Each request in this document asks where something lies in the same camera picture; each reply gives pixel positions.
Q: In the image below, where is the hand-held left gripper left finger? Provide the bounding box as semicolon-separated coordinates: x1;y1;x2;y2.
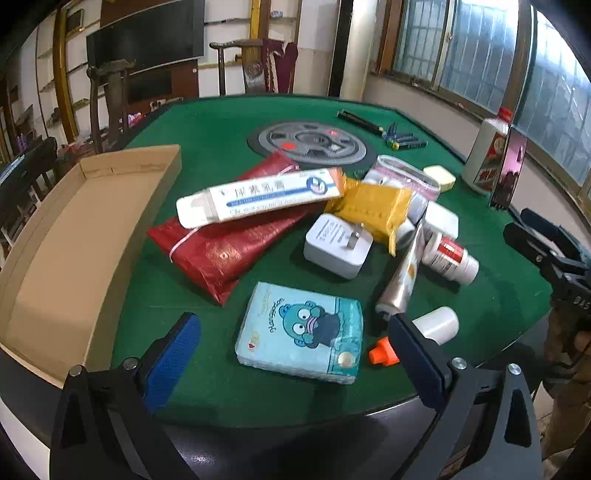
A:
50;311;204;480

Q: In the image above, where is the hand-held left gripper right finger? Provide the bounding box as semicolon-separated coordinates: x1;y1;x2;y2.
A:
388;313;546;480

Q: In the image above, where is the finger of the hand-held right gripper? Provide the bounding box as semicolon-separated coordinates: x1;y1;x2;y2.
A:
502;223;589;280
521;208;585;254

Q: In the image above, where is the white pill bottle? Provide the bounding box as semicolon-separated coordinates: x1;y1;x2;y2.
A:
421;232;480;285

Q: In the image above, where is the blue cartoon tissue pack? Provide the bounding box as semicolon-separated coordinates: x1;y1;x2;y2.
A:
235;281;364;386

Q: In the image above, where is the red foil packet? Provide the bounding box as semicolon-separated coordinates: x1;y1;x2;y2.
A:
147;150;324;308

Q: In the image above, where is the clear zip pouch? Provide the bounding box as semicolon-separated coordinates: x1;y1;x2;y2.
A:
362;154;441;222

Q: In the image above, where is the brown cardboard box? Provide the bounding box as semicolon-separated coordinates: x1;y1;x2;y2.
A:
0;144;183;388

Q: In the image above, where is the gold foil packet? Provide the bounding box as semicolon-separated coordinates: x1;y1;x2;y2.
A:
324;179;413;257

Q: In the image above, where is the long white ointment box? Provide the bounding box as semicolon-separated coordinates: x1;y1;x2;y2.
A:
176;167;347;229

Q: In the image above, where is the person's right forearm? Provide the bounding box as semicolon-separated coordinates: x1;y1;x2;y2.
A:
542;311;591;462

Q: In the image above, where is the white bottle orange cap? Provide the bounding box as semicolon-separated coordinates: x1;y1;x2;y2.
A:
368;306;460;367

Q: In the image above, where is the silver hand cream tube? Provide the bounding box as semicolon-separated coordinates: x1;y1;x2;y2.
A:
375;222;428;324

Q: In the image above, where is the small white square box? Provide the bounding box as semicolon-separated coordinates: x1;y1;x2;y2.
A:
422;202;460;241

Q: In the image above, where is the white liquor bottle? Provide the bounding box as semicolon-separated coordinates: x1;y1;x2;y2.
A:
463;108;514;193

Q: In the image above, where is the white charger plug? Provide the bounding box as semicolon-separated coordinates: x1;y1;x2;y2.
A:
303;213;374;280

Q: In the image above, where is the barred window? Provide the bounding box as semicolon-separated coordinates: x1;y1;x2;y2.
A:
392;0;591;195

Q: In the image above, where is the group of black markers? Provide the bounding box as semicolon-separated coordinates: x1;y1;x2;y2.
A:
336;109;428;152

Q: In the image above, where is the round grey table control panel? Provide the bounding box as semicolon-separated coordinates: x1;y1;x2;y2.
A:
247;119;380;171

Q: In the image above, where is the dark wooden armchair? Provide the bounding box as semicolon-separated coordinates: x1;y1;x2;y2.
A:
87;60;137;153

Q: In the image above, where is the wooden television cabinet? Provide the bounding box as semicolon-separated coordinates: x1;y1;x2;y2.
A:
124;62;200;112

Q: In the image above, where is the black vertical pipe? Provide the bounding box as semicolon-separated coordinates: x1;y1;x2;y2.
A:
328;0;354;97

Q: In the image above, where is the wooden chair with carved back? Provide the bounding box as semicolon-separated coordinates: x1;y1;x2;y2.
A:
210;39;278;97

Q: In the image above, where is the maroon fringed cloth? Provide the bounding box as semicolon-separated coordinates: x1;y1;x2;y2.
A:
261;38;298;94

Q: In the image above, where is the black television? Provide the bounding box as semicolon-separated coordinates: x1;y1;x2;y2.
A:
86;0;205;73

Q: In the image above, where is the yellow case with keychain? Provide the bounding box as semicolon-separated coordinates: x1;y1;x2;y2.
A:
423;165;457;193

